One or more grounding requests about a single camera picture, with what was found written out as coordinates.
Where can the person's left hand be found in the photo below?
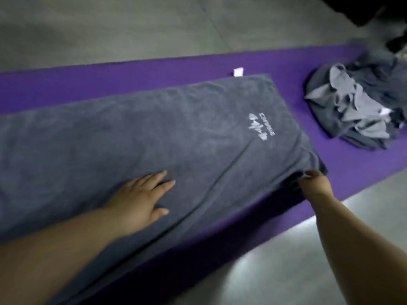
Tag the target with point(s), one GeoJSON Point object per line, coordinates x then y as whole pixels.
{"type": "Point", "coordinates": [136, 209]}

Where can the person's right forearm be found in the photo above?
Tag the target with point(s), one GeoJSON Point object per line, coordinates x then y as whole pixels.
{"type": "Point", "coordinates": [362, 250]}

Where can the person's right hand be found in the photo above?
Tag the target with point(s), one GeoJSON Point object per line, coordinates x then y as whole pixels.
{"type": "Point", "coordinates": [316, 187]}

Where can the person's left forearm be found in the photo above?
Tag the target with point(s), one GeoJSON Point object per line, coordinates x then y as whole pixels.
{"type": "Point", "coordinates": [47, 260]}

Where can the purple yoga mat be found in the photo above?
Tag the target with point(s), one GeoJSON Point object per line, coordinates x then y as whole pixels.
{"type": "Point", "coordinates": [349, 165]}

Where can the dark grey tagged towel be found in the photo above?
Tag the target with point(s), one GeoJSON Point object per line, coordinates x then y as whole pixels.
{"type": "Point", "coordinates": [143, 130]}

